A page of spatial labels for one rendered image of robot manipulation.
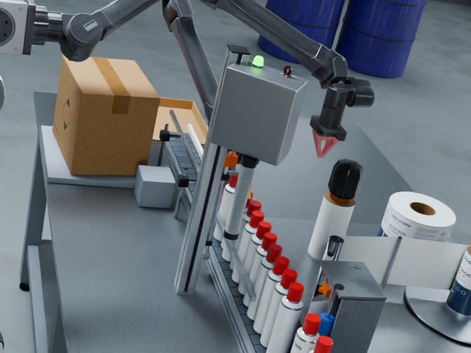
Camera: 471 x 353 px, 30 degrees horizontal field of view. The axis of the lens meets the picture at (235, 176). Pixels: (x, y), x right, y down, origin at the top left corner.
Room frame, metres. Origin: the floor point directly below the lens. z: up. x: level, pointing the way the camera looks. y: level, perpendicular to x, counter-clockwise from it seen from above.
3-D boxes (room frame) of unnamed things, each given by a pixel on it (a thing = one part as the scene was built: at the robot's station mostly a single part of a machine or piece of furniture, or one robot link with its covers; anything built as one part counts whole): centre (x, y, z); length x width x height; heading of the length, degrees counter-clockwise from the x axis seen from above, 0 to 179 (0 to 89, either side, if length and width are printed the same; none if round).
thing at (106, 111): (2.54, 0.45, 0.99); 0.30 x 0.24 x 0.27; 27
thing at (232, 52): (1.92, 0.06, 1.16); 0.04 x 0.04 x 0.67; 21
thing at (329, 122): (2.15, -0.21, 1.30); 0.10 x 0.07 x 0.07; 23
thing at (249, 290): (2.27, 0.08, 0.95); 1.07 x 0.01 x 0.01; 21
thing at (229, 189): (2.14, 0.00, 0.98); 0.05 x 0.05 x 0.20
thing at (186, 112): (2.95, 0.29, 0.85); 0.30 x 0.26 x 0.04; 21
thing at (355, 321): (1.65, -0.29, 1.01); 0.14 x 0.13 x 0.26; 21
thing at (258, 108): (1.88, -0.02, 1.38); 0.17 x 0.10 x 0.19; 76
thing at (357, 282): (1.65, -0.30, 1.14); 0.14 x 0.11 x 0.01; 21
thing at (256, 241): (1.91, -0.10, 0.98); 0.05 x 0.05 x 0.20
